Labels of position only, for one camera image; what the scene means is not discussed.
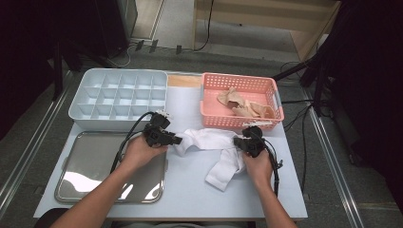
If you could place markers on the tan sock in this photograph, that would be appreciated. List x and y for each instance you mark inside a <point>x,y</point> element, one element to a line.
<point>244,111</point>
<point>231,96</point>

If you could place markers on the translucent grey box lid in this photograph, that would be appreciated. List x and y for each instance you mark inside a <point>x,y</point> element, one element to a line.
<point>85,158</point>

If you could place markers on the black metal stand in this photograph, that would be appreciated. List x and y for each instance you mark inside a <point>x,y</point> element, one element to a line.
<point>57,72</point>

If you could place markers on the light wooden cabinet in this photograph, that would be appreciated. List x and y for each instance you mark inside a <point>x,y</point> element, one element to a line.
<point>269,12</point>

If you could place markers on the pink perforated plastic basket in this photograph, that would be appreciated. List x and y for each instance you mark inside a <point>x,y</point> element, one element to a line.
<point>228,81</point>

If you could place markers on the black tripod stand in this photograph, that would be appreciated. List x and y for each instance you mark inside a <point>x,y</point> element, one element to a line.
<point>294,68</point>

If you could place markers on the white compartment storage box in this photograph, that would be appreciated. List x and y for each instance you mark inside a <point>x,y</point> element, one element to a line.
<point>104,124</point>

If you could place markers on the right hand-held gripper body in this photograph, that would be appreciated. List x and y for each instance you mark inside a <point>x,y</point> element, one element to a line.
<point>255,144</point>

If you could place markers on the person's left hand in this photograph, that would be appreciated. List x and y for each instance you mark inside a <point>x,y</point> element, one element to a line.
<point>139,155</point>

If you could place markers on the metal floor rail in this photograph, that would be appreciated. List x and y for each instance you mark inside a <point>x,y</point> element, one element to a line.
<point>331,158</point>
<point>31,144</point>

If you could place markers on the black curtain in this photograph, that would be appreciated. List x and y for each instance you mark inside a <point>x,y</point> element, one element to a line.
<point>25,47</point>
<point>374,79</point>

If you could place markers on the dark cloth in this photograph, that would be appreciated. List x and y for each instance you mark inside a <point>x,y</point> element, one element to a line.
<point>44,221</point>

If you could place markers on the peach sock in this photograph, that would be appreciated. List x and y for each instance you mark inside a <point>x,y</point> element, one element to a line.
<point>257,109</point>
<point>269,112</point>

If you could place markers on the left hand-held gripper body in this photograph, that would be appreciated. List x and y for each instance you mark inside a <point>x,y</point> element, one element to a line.
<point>155,136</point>

